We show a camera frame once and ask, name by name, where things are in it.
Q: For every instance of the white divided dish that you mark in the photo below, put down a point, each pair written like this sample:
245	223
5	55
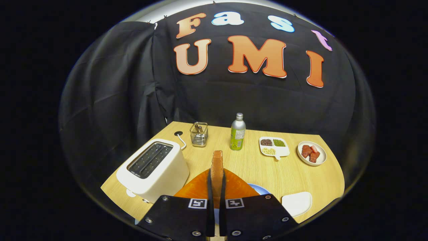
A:
282	151

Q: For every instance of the blue plate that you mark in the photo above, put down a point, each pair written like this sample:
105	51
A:
259	190

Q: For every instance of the heap of yellow beans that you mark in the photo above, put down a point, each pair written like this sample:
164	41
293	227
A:
268	151

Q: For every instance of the black backdrop cloth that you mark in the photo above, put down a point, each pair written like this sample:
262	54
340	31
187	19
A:
250	97

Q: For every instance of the silver bottle green label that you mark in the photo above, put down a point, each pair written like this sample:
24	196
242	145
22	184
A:
237	134

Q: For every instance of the pink and white slice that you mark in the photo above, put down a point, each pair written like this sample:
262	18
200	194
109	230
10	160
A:
314	149

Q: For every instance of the heap of green beans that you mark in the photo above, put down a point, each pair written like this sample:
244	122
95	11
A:
279	143

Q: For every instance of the round white plate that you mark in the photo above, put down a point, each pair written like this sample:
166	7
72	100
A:
322	159

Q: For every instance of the heap of dark beans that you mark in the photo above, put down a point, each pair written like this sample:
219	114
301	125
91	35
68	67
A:
266	142

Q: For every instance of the brown crust bread slice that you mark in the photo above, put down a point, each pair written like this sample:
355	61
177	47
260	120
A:
217	167

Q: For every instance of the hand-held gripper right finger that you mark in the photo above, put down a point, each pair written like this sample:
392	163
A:
222	217

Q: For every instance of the white toaster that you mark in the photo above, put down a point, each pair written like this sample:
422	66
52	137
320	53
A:
160	180

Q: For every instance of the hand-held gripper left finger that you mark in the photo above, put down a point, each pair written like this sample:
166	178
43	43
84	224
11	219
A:
210	217

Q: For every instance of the red meat piece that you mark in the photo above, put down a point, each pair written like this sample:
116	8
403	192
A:
314	157
306	151

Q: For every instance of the square white plate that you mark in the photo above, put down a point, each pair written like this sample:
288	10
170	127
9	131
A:
297	203

